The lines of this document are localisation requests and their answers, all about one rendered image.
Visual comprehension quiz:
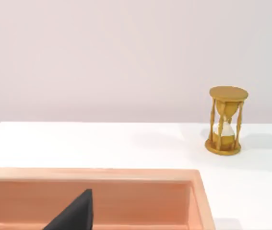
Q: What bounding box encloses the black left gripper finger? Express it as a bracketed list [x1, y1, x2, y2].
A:
[42, 188, 95, 230]

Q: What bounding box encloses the shallow salmon-coloured box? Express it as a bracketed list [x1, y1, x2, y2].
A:
[0, 167, 216, 230]

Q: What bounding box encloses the golden hourglass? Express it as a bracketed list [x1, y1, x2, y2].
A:
[204, 86, 249, 156]

